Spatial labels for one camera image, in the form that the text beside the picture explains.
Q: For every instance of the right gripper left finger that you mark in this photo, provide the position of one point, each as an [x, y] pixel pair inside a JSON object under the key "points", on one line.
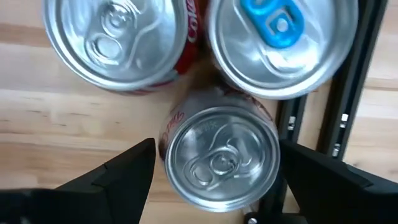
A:
{"points": [[109, 193]]}

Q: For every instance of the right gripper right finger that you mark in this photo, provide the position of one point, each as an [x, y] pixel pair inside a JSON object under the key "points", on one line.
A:
{"points": [[335, 199]]}

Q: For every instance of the silver Diet Coke can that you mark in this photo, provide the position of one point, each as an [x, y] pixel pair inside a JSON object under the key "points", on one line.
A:
{"points": [[222, 161]]}

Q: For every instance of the red Coca-Cola can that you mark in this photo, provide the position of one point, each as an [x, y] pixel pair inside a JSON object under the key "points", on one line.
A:
{"points": [[118, 37]]}

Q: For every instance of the tall can with blue tab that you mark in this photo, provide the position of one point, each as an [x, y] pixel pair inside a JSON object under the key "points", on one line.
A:
{"points": [[280, 62]]}

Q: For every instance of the black aluminium table frame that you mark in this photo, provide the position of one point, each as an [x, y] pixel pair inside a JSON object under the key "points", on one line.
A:
{"points": [[348, 93]]}

